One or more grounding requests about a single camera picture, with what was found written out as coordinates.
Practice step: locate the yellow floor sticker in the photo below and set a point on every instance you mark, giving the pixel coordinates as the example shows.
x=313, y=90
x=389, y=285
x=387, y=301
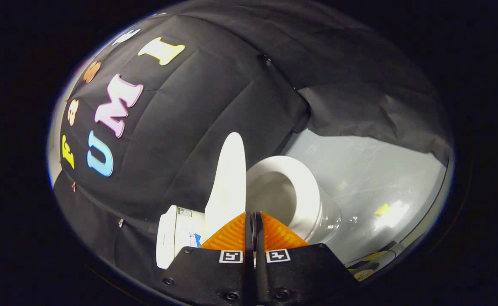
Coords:
x=382, y=209

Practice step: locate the white ceramic toilet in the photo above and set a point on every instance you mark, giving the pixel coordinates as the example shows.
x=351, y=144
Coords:
x=176, y=238

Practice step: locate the dark object with yellow part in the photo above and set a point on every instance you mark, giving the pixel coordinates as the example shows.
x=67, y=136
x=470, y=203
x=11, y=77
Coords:
x=366, y=267

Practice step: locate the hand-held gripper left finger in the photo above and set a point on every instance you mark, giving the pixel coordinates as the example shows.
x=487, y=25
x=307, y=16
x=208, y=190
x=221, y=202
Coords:
x=215, y=276

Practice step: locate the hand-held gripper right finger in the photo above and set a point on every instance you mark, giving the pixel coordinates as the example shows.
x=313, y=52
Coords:
x=300, y=272

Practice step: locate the black backdrop cloth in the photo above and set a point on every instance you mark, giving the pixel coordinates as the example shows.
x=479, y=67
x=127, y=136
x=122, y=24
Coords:
x=181, y=127

